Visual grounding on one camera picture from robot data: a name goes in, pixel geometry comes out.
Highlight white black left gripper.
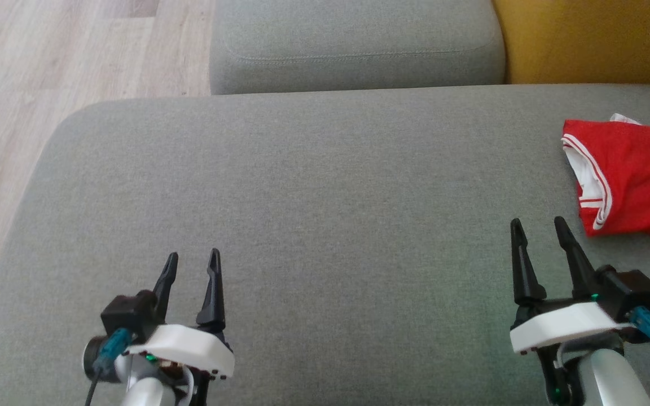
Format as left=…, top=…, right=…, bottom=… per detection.
left=124, top=248, right=236, bottom=406

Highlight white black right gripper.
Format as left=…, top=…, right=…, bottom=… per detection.
left=509, top=216, right=637, bottom=406

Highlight red Bulls basketball jersey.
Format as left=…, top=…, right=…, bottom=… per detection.
left=561, top=118, right=650, bottom=251

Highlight large grey sofa ottoman cushion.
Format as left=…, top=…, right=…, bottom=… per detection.
left=0, top=85, right=650, bottom=406

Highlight large yellow sofa backrest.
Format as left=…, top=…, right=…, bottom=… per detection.
left=492, top=0, right=650, bottom=87

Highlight grey sofa back cushion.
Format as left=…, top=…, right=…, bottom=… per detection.
left=209, top=0, right=507, bottom=96

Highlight blue left camera connector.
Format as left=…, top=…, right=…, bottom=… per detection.
left=93, top=328, right=134, bottom=377

